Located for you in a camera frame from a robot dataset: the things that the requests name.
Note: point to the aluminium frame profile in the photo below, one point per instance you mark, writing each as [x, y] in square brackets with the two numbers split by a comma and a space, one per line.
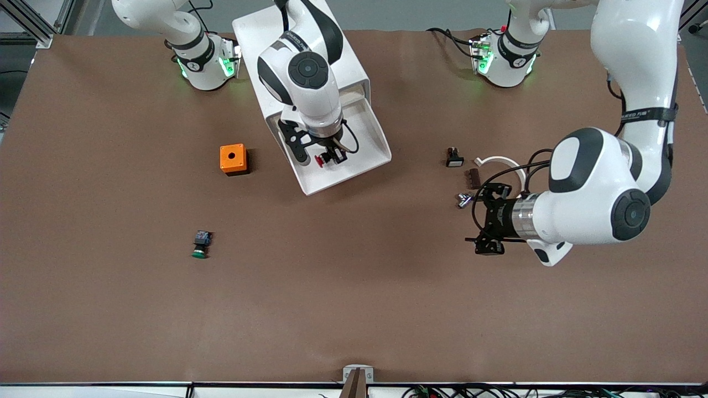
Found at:
[27, 38]

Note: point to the green push button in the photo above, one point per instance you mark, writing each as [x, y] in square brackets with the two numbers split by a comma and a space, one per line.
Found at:
[202, 239]

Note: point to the orange box with round hole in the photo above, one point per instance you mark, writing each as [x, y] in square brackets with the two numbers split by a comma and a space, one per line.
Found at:
[232, 156]

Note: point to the black switch with white cap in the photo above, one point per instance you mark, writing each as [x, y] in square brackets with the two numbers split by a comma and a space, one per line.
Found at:
[454, 161]

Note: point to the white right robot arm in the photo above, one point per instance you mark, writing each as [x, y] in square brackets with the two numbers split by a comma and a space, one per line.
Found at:
[310, 69]

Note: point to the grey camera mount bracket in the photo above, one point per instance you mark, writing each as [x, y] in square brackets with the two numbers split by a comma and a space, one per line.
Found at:
[358, 381]

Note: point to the dark brown block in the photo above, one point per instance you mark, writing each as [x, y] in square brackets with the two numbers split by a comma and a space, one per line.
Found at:
[473, 179]

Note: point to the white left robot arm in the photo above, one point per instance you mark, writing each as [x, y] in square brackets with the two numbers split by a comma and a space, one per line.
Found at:
[586, 188]

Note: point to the white table edge rail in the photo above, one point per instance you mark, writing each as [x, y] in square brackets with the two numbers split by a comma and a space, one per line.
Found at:
[110, 391]

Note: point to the chrome metal fitting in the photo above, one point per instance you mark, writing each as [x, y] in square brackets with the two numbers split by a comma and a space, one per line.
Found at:
[463, 200]

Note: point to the red push button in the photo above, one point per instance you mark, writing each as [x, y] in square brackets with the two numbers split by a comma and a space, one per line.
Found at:
[320, 161]

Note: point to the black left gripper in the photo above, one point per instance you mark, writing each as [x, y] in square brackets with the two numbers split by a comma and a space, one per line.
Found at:
[502, 216]

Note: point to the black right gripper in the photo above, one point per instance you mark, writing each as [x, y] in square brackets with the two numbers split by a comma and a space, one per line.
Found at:
[327, 147]

